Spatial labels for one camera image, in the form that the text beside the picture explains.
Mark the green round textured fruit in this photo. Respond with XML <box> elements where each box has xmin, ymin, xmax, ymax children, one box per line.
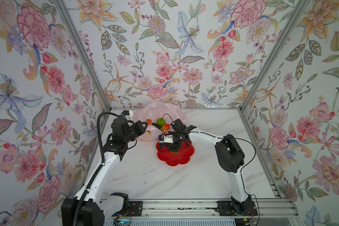
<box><xmin>156</xmin><ymin>118</ymin><xmax>166</xmax><ymax>127</ymax></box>

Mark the pink plastic bag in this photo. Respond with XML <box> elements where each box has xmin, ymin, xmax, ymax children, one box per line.
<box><xmin>133</xmin><ymin>101</ymin><xmax>189</xmax><ymax>142</ymax></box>

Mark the dark purple grape bunch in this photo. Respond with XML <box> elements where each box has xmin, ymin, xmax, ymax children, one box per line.
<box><xmin>158</xmin><ymin>142</ymin><xmax>170</xmax><ymax>150</ymax></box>

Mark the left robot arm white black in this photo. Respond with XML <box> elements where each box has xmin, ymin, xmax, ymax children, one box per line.
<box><xmin>61</xmin><ymin>115</ymin><xmax>148</xmax><ymax>226</ymax></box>

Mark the red flower-shaped plate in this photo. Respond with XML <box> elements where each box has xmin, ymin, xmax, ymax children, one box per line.
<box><xmin>156</xmin><ymin>141</ymin><xmax>195</xmax><ymax>167</ymax></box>

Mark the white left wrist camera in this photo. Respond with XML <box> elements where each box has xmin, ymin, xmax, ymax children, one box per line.
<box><xmin>120</xmin><ymin>110</ymin><xmax>133</xmax><ymax>121</ymax></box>

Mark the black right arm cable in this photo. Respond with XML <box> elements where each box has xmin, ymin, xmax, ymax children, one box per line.
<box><xmin>160</xmin><ymin>113</ymin><xmax>261</xmax><ymax>226</ymax></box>

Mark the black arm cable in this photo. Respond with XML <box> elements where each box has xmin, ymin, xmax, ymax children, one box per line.
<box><xmin>160</xmin><ymin>113</ymin><xmax>261</xmax><ymax>226</ymax></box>
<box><xmin>72</xmin><ymin>111</ymin><xmax>125</xmax><ymax>226</ymax></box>

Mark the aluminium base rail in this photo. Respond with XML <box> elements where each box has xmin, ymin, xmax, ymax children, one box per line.
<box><xmin>122</xmin><ymin>199</ymin><xmax>299</xmax><ymax>219</ymax></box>

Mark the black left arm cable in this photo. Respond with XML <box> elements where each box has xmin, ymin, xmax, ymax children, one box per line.
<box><xmin>72</xmin><ymin>111</ymin><xmax>125</xmax><ymax>226</ymax></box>

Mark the left aluminium corner post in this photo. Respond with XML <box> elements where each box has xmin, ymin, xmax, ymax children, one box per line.
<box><xmin>53</xmin><ymin>0</ymin><xmax>111</xmax><ymax>112</ymax></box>

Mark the aluminium corner post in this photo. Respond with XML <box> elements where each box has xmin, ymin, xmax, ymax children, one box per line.
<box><xmin>239</xmin><ymin>1</ymin><xmax>308</xmax><ymax>113</ymax></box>
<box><xmin>53</xmin><ymin>0</ymin><xmax>111</xmax><ymax>112</ymax></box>

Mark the right aluminium corner post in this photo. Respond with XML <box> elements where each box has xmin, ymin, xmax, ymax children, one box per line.
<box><xmin>239</xmin><ymin>1</ymin><xmax>308</xmax><ymax>113</ymax></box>

